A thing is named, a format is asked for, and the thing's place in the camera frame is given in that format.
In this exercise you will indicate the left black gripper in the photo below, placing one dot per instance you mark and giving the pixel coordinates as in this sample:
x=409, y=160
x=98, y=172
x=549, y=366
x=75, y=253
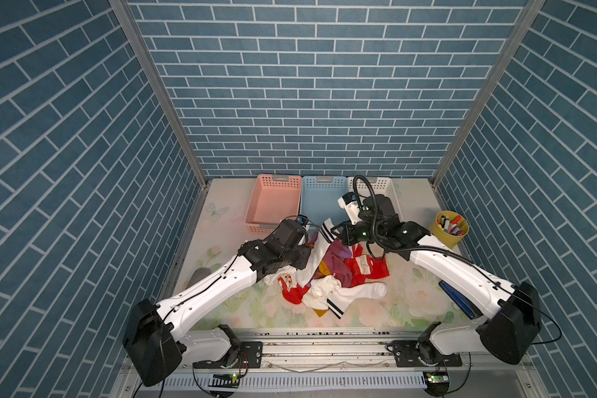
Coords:
x=304, y=252

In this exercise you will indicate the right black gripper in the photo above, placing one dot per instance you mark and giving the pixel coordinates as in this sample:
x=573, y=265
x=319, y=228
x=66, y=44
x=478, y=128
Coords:
x=347, y=233

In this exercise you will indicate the white sock black stripes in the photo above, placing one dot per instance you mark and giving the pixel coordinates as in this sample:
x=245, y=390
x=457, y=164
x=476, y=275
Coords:
x=303, y=277

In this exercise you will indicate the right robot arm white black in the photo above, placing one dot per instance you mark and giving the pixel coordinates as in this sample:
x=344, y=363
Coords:
x=504, y=319

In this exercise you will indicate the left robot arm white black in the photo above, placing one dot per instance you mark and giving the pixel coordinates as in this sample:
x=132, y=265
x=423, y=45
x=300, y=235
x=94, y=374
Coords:
x=158, y=336

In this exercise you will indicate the pink plastic basket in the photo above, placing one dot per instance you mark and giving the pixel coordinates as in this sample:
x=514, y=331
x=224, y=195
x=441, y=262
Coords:
x=273, y=199

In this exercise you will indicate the light blue plastic basket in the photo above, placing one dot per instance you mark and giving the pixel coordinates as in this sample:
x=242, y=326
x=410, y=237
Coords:
x=319, y=202

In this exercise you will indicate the white plastic basket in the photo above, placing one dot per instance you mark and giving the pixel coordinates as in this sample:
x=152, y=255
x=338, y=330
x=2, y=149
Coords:
x=384, y=190

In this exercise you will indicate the red striped sock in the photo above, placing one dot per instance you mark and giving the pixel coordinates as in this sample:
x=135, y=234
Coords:
x=354, y=251

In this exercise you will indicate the purple sock in pile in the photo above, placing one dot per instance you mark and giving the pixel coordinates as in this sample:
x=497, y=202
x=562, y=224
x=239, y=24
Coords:
x=333, y=264

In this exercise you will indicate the red white sock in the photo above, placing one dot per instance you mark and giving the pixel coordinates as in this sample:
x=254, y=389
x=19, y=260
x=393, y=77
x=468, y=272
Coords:
x=363, y=269

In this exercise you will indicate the red sock front left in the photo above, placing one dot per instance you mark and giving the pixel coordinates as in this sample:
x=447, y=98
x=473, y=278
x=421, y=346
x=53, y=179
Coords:
x=291, y=291

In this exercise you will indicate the white sock front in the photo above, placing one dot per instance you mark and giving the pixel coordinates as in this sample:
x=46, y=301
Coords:
x=328, y=294

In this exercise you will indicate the yellow pen cup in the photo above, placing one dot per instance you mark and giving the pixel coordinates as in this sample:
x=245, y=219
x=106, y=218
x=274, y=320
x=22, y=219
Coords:
x=450, y=228

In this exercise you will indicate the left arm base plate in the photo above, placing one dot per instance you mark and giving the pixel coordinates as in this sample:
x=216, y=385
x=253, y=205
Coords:
x=249, y=354

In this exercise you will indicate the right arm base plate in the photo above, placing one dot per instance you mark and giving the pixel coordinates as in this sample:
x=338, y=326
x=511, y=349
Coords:
x=410, y=353

